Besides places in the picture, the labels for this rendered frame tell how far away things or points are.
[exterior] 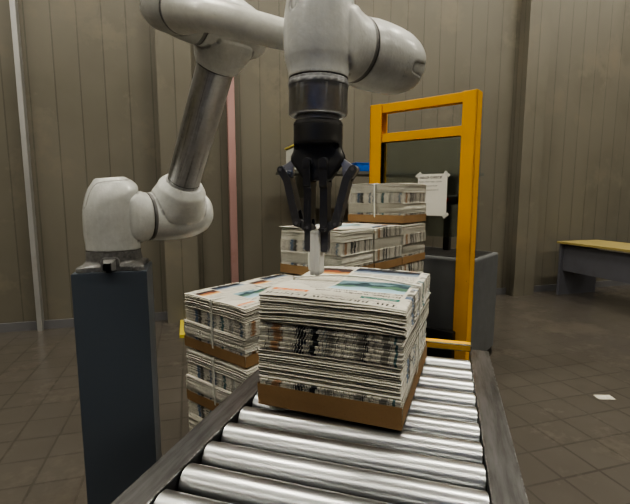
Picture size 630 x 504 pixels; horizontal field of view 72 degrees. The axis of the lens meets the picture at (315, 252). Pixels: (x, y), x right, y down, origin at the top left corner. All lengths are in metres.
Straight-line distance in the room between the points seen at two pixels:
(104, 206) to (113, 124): 3.15
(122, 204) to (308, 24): 0.87
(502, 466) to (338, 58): 0.66
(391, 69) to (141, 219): 0.90
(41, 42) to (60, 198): 1.33
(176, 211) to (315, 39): 0.88
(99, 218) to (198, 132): 0.37
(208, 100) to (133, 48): 3.37
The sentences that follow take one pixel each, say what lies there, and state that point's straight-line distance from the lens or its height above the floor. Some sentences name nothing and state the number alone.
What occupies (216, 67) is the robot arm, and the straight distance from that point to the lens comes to 1.23.
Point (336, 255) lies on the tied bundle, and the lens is 1.96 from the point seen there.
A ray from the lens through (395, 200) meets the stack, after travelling 2.47.
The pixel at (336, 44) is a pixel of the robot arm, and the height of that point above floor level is 1.43.
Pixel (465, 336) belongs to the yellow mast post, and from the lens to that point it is 2.98.
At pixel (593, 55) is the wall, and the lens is 6.80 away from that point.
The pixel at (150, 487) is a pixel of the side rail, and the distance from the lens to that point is 0.75.
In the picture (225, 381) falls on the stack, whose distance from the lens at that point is 1.74.
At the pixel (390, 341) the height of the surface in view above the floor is 0.97.
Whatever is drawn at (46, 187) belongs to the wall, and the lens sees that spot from 4.57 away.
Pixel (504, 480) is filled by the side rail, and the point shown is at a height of 0.80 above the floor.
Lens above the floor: 1.22
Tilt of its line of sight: 7 degrees down
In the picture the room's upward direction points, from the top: straight up
